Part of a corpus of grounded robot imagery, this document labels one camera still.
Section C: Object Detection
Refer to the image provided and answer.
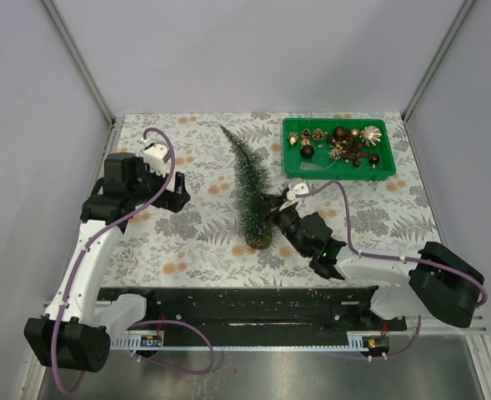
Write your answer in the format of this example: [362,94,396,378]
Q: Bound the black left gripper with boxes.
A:
[128,157,189,213]

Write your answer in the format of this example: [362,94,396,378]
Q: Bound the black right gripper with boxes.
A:
[250,192,309,257]

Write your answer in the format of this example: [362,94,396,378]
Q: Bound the floral paper mat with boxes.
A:
[103,112,438,288]

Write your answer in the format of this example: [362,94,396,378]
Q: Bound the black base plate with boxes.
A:
[98,287,407,348]

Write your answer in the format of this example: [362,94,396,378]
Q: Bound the small green christmas tree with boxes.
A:
[219,125,273,250]

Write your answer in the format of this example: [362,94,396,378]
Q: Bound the frosted pine cone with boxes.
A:
[312,128,325,142]

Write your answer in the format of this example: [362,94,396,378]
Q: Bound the white slotted cable duct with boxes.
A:
[110,334,163,351]

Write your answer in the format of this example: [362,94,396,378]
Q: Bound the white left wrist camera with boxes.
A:
[143,141,171,177]

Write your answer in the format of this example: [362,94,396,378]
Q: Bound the dark brown bauble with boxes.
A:
[300,145,315,159]

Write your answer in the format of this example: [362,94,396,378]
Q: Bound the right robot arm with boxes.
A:
[257,195,484,330]

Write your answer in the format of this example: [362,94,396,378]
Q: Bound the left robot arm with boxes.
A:
[23,145,190,373]

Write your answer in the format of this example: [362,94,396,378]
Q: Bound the brown bauble in tray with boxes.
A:
[333,127,348,141]

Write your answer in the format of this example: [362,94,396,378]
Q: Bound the small dark bauble right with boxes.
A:
[368,154,380,167]

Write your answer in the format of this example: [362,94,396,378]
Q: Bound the green plastic tray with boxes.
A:
[282,117,397,181]

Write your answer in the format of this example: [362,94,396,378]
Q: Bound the gold ribbed ornament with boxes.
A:
[288,132,299,147]

